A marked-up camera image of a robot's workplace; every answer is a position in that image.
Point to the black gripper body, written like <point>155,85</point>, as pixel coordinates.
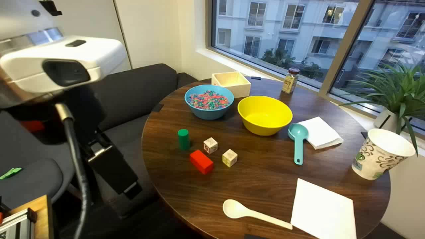
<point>83,114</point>

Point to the white and red cube block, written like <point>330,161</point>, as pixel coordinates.
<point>209,146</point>

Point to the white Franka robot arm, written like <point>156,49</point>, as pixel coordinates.
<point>87,53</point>

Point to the red rectangular block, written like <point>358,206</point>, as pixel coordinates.
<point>200,162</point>

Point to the white and yellow cube block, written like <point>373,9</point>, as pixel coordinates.
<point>229,158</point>

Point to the grey sofa chair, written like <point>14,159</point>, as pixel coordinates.
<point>140,88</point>

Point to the grey armchair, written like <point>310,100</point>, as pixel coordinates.
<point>26,177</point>

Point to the small green object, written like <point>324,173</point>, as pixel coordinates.
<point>10,173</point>

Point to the green wooden cylinder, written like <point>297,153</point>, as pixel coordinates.
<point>183,141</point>

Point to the wooden board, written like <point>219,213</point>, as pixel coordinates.
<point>41,221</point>

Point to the blue bowl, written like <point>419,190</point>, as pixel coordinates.
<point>207,113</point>

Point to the colourful candies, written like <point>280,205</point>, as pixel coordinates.
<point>209,100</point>

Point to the aluminium extrusion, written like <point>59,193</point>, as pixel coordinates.
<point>13,226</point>

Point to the light wooden box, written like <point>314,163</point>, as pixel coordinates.
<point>240,90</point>

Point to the white plastic spoon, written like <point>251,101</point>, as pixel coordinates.
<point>233,209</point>

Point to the yellow bowl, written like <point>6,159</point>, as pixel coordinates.
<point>265,126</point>

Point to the small glass jar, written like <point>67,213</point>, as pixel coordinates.
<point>289,82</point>

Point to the teal plastic spoon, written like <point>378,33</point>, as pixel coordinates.
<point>298,150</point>

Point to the folded white napkin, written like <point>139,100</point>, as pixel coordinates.
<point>320,133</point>

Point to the flat white napkin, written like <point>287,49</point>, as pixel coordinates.
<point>322,213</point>

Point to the printed paper cup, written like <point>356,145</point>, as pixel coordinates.
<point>376,159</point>

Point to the white plant pot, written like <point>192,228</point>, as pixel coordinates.
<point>386,121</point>

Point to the green potted plant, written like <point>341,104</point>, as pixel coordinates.
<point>398,88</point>

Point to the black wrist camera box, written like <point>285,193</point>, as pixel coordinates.
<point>113,170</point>

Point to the brown window frame post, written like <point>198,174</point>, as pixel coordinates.
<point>345,44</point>

